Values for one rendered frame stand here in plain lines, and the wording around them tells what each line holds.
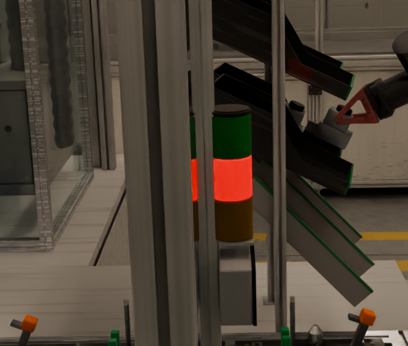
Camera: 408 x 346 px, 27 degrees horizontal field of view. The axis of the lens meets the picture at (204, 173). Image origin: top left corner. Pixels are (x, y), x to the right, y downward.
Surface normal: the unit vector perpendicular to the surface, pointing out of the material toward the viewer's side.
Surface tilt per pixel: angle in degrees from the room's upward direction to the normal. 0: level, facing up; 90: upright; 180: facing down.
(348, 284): 90
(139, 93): 90
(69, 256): 0
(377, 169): 90
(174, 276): 90
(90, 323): 0
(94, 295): 0
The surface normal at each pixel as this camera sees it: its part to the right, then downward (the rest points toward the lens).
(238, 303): -0.03, 0.26
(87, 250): -0.04, -0.96
